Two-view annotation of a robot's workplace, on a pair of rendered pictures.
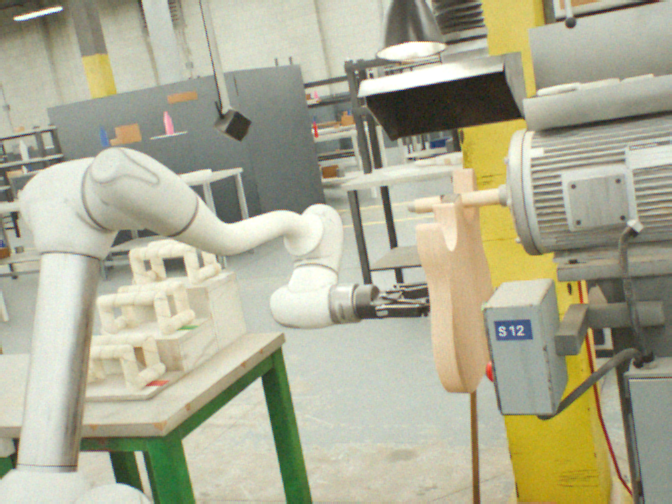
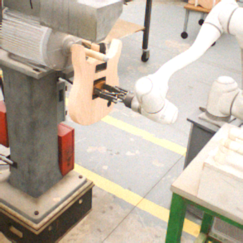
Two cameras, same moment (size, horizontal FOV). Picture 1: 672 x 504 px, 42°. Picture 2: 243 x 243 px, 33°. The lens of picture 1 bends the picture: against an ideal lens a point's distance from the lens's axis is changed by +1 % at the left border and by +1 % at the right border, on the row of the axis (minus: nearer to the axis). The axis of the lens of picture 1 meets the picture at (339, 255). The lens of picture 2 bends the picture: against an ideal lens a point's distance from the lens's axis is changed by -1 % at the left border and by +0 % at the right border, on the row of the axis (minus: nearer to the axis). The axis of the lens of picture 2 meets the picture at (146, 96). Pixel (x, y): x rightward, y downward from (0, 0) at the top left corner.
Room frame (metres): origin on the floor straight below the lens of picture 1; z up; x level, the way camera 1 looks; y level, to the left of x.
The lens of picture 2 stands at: (3.47, 0.14, 2.00)
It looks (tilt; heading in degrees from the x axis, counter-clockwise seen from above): 29 degrees down; 184
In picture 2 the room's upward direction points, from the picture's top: 6 degrees clockwise
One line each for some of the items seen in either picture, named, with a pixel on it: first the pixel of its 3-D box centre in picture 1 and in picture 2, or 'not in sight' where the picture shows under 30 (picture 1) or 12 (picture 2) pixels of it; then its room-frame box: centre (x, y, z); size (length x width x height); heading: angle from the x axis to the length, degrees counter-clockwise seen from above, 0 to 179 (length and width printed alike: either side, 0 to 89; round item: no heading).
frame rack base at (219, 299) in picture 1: (183, 314); (241, 184); (2.28, 0.43, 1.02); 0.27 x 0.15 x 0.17; 66
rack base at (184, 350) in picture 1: (153, 348); not in sight; (2.14, 0.50, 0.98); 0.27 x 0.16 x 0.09; 66
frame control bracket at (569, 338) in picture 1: (573, 328); (75, 70); (1.54, -0.40, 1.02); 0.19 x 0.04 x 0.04; 156
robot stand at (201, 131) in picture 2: not in sight; (207, 162); (1.30, 0.43, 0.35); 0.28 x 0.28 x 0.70; 58
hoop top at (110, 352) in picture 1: (96, 353); not in sight; (1.96, 0.59, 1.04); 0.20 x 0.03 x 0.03; 65
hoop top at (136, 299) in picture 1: (131, 299); not in sight; (2.10, 0.52, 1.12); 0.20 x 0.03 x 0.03; 65
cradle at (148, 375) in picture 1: (148, 375); not in sight; (1.95, 0.48, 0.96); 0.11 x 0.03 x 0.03; 156
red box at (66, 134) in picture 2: not in sight; (53, 141); (1.50, -0.54, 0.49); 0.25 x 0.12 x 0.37; 66
